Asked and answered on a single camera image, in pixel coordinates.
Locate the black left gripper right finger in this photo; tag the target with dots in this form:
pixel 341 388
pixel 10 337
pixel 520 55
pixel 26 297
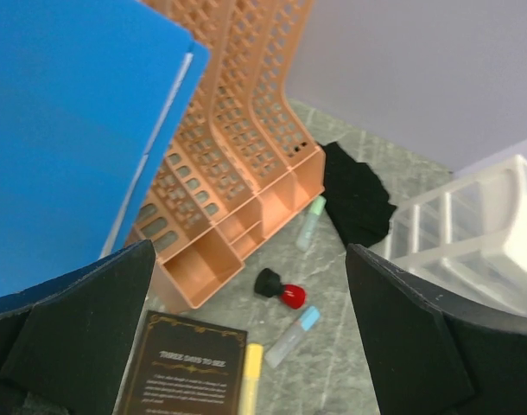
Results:
pixel 431 351

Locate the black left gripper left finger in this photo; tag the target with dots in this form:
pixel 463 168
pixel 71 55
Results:
pixel 68 340

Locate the white plastic drawer unit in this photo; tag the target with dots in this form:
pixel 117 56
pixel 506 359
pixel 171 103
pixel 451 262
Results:
pixel 469 236

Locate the blue document folder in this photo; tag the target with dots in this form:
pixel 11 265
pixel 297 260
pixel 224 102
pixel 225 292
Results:
pixel 91 94

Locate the black book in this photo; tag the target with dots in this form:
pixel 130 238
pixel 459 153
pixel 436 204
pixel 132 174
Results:
pixel 184 366

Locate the blue cap highlighter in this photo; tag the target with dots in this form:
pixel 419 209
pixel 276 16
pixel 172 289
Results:
pixel 291 337

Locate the black cloth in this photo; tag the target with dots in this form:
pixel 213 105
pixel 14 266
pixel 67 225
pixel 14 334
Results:
pixel 357 202

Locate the red and black stamp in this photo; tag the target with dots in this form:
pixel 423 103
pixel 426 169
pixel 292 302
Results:
pixel 269 284

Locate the green cap highlighter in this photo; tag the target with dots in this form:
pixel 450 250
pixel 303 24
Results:
pixel 309 225

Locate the yellow highlighter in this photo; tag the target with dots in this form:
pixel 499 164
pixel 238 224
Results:
pixel 251 376

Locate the peach plastic file organizer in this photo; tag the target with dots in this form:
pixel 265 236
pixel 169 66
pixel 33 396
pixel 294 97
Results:
pixel 241 164

